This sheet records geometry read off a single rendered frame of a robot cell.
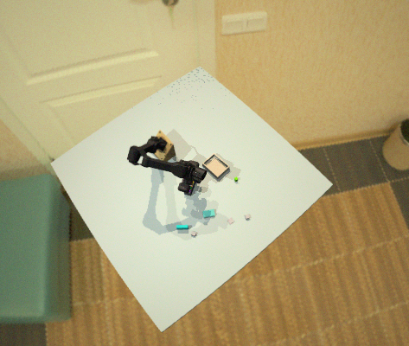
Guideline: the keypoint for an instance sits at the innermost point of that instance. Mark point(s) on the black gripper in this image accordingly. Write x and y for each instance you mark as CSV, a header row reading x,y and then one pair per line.
x,y
184,186

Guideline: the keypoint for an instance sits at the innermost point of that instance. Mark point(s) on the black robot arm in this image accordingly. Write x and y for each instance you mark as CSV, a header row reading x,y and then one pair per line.
x,y
179,169

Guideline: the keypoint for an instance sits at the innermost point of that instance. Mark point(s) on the teal block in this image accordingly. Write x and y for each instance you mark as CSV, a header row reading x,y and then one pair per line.
x,y
208,213

